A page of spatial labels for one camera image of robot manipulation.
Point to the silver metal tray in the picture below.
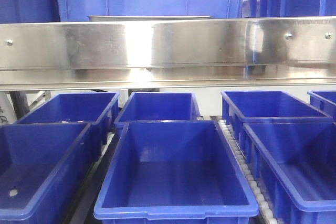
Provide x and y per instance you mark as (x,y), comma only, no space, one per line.
(102,18)

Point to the blue bin rear centre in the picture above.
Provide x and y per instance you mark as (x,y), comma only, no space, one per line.
(158,106)

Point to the blue bin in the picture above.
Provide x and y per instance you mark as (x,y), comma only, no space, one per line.
(99,109)
(324,101)
(240,107)
(158,106)
(174,172)
(296,163)
(42,166)

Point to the blue bin rear left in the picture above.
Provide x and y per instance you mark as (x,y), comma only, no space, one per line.
(99,109)

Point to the blue bin front centre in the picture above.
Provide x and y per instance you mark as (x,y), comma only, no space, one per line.
(174,172)

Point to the blue bin rear right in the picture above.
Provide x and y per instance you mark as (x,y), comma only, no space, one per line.
(240,107)

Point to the blue bin front left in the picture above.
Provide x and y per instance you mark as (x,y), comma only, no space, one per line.
(42,166)

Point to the blue bin front right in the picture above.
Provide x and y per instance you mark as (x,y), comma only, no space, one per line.
(296,163)

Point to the white roller conveyor track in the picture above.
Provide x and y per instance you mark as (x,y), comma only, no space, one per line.
(265,213)

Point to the blue bin far right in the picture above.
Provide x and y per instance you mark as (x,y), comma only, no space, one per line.
(324,101)

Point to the stainless steel shelf rail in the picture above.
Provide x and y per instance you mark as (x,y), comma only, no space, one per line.
(168,53)

